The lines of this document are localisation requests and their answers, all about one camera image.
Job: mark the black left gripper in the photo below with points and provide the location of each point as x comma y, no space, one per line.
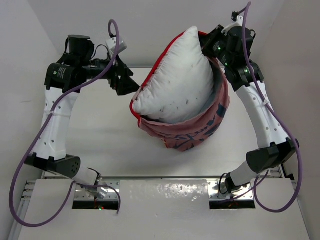
124,84

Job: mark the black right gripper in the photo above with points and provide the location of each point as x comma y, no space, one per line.
208,40

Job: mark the white pillow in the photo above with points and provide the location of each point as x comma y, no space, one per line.
182,85

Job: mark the red pink patterned pillowcase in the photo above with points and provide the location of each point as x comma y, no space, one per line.
188,134

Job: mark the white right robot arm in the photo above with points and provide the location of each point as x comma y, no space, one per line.
275,147

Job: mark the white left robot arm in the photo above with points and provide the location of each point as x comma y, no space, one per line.
49,152

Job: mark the white front cover board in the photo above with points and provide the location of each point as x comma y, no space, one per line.
155,210

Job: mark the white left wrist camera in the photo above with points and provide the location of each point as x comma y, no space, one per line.
112,43

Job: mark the aluminium frame rail right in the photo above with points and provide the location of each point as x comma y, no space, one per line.
290,176

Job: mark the aluminium frame rail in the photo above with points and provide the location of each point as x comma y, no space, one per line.
22,209
290,176

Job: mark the aluminium frame rail left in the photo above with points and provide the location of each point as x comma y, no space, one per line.
22,209

